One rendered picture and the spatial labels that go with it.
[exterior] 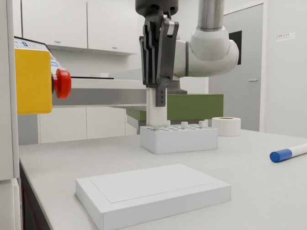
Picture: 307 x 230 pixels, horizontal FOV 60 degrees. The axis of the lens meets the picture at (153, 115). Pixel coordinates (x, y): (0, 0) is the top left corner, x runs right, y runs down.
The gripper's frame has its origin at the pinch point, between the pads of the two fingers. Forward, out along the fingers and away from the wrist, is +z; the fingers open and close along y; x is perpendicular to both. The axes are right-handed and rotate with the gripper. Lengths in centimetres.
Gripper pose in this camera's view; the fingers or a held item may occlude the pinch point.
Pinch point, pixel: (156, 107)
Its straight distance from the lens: 47.6
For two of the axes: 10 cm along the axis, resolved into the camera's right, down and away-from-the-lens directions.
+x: 9.4, -0.3, 3.5
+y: 3.5, 0.7, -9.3
